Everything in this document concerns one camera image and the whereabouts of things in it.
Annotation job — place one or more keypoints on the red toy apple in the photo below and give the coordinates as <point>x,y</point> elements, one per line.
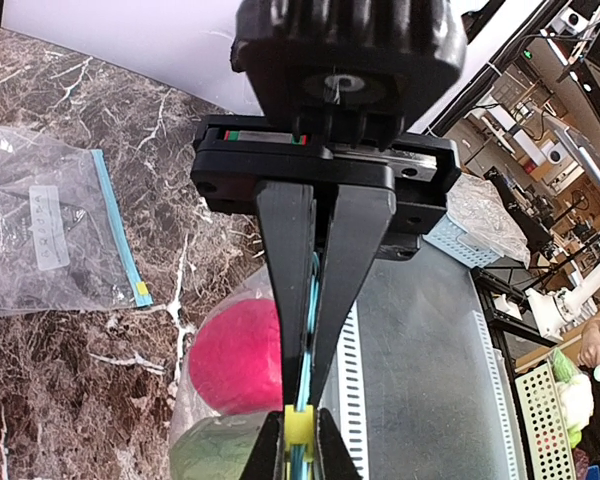
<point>235,361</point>

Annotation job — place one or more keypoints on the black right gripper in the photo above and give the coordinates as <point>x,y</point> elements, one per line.
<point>234,154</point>

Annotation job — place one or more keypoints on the white slotted cable duct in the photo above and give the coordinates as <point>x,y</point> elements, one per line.
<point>425,401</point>

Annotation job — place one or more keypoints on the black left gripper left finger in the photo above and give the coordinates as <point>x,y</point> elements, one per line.
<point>267,460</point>

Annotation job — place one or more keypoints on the green toy avocado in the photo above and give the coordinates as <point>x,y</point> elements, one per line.
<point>215,447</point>

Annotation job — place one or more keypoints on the clear zip bag blue zipper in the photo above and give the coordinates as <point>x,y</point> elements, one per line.
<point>63,246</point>

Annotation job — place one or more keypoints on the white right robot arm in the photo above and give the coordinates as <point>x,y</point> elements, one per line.
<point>348,71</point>

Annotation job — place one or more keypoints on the white perforated bin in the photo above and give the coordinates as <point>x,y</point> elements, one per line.
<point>550,455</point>

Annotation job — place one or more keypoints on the white small robot arm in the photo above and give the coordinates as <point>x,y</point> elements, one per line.
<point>435,283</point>

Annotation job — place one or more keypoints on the clear zip bag yellow slider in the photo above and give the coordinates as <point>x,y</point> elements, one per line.
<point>317,346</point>

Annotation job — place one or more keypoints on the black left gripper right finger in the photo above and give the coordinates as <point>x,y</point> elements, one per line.
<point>332,460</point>

